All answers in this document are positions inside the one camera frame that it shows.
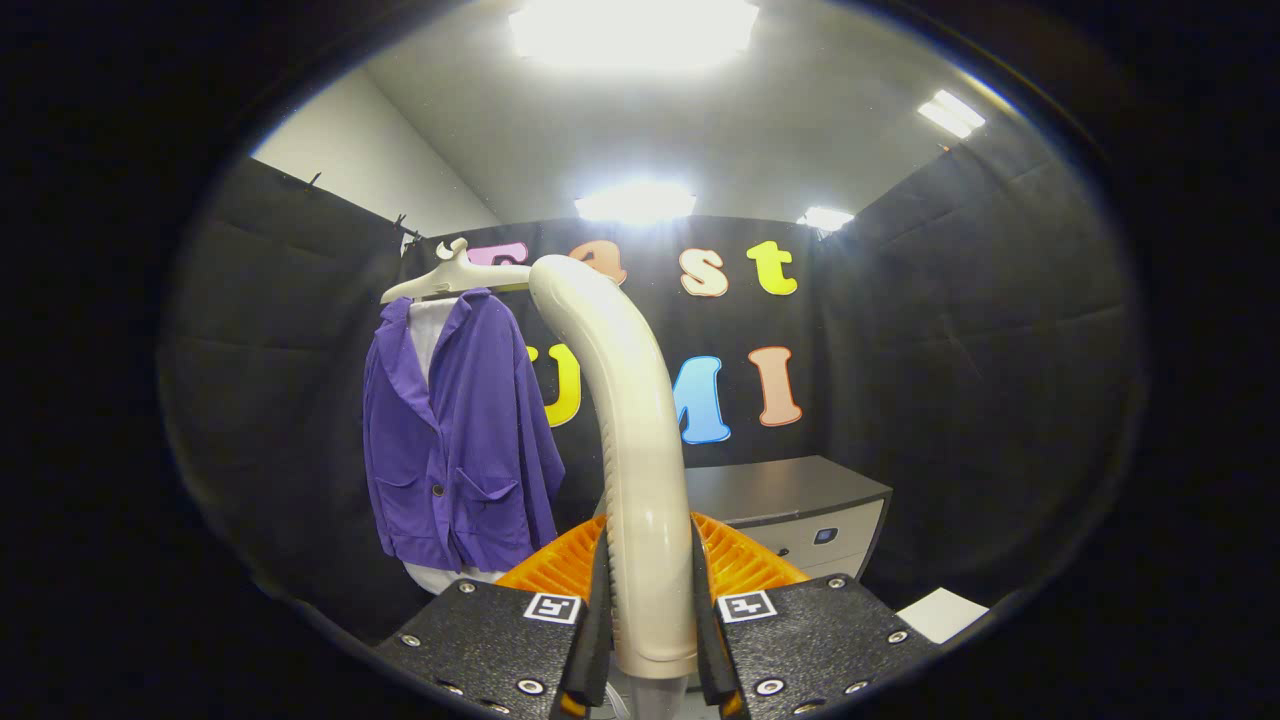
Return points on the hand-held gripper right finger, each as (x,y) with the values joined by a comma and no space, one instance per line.
(810,635)

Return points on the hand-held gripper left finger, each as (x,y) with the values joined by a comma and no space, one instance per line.
(490,640)

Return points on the purple jacket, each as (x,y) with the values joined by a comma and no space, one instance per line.
(480,430)

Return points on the white garment steamer head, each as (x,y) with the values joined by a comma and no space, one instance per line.
(640,450)

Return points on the white garment form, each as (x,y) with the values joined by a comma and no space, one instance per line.
(428,330)

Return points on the white clothes hanger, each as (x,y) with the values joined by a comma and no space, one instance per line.
(455,278)

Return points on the white paper sheet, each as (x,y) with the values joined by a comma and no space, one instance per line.
(940,613)

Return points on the grey drawer cabinet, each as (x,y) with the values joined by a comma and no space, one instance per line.
(780,490)

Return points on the black side curtain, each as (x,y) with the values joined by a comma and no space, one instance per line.
(980,370)
(280,380)

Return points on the black backdrop cloth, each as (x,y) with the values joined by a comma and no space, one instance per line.
(730,320)

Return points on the small ceiling light panel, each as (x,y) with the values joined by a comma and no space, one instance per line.
(950,112)
(635,200)
(825,218)

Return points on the large ceiling light panel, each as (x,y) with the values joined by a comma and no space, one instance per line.
(633,30)

